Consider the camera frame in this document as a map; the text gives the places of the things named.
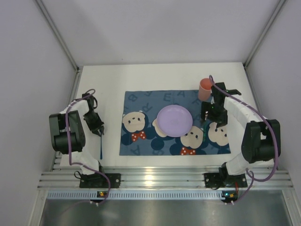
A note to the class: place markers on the purple plastic plate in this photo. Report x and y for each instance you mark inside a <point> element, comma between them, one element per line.
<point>174,120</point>

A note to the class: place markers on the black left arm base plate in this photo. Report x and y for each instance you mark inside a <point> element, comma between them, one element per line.
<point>98,181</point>

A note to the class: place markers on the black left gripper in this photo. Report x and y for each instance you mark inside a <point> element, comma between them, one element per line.
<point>99,127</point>

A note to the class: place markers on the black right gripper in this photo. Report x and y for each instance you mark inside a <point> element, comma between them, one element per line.
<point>209,115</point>

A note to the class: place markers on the right aluminium frame post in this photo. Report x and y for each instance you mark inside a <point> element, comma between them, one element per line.
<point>264,32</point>

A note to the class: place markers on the aluminium mounting rail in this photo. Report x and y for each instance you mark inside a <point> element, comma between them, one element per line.
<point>156,178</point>

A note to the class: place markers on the blue cartoon mouse placemat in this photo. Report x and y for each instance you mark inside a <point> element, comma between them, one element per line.
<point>140,135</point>

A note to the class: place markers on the left aluminium frame post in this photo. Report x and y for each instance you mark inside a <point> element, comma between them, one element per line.
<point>49,20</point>

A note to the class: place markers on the blue metal fork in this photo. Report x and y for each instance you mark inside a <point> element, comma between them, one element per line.
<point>101,146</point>

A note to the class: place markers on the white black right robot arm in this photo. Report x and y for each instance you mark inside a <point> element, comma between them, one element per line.
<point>261,140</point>

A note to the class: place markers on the perforated grey cable duct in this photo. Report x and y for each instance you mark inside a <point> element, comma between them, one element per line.
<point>141,195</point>

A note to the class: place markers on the aluminium frame post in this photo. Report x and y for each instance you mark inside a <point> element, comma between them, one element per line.
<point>264,32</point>
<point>49,20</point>

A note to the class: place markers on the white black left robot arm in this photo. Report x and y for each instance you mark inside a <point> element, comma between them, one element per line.
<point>68,136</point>

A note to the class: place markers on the green handled steel spoon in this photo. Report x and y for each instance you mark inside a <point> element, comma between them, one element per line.
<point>204,130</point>

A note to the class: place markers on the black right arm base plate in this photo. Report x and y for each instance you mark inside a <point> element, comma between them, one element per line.
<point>216,181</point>

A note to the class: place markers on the salmon plastic cup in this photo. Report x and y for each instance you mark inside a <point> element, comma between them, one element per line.
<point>204,91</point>

